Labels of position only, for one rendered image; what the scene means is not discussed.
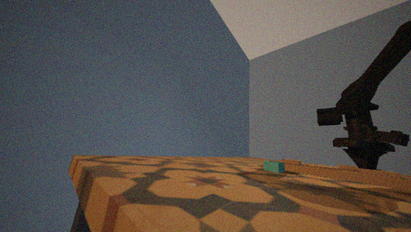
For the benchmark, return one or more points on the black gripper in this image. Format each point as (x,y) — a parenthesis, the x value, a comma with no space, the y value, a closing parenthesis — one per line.
(364,154)

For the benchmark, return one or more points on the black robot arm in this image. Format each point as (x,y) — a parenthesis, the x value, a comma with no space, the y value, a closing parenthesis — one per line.
(355,99)

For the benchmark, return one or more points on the green rectangular block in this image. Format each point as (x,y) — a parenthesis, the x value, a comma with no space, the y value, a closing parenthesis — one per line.
(274,166)

